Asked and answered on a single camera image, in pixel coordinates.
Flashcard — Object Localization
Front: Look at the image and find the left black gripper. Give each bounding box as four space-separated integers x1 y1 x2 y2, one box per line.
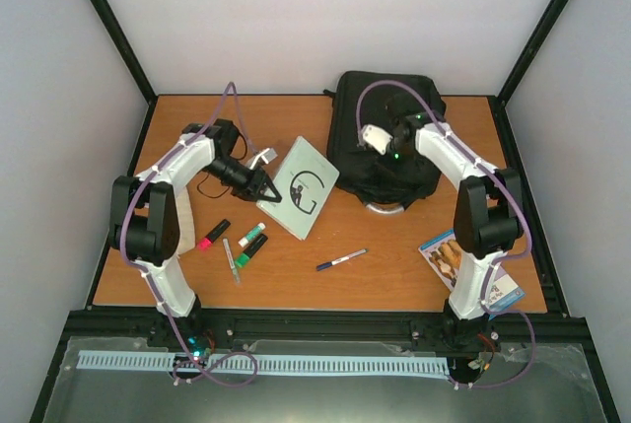
204 157 283 204

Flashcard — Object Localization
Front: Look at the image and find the black student backpack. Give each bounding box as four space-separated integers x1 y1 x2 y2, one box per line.
326 70 447 208

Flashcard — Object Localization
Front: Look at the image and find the grey notebook with G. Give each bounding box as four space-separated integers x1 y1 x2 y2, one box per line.
256 136 339 241

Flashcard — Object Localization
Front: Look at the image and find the dog picture book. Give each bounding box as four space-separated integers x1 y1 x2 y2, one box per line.
419 230 526 320

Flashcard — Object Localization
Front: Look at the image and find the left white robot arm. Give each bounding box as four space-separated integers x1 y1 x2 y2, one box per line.
108 119 282 347

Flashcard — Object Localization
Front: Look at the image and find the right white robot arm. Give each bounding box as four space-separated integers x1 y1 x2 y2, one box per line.
377 94 531 348

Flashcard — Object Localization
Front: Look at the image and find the white green glue stick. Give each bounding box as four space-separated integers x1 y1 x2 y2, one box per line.
238 222 266 248

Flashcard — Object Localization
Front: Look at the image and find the green highlighter marker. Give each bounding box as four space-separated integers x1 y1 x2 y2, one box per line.
235 234 268 268

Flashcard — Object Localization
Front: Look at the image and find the clear silver pen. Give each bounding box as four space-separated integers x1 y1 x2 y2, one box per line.
222 238 241 285

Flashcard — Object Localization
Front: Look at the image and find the pink highlighter marker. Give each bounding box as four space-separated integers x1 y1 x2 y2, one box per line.
196 219 231 250

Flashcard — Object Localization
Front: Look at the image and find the beige knitted pencil case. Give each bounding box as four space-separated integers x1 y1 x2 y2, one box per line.
175 187 195 256

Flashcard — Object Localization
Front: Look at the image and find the blue white pen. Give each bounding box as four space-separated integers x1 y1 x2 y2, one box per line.
315 248 369 271

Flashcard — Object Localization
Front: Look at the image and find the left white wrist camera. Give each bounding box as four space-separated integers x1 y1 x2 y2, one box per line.
245 148 277 170

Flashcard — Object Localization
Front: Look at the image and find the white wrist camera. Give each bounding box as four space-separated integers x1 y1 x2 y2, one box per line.
245 148 277 170
360 124 392 156

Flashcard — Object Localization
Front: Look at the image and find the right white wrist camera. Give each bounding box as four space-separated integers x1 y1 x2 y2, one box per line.
360 124 392 156

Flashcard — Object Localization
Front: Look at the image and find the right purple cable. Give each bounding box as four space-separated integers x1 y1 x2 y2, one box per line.
356 79 537 390

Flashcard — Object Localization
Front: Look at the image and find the purple cable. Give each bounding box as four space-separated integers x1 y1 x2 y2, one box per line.
117 81 261 388
356 79 537 390

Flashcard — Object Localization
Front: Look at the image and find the light blue cable duct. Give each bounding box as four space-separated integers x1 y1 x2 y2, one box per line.
76 350 450 380

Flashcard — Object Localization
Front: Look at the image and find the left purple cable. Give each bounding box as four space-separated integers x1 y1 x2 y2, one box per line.
117 81 261 388

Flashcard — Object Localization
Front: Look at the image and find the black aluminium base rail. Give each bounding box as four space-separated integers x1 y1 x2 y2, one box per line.
63 308 591 351

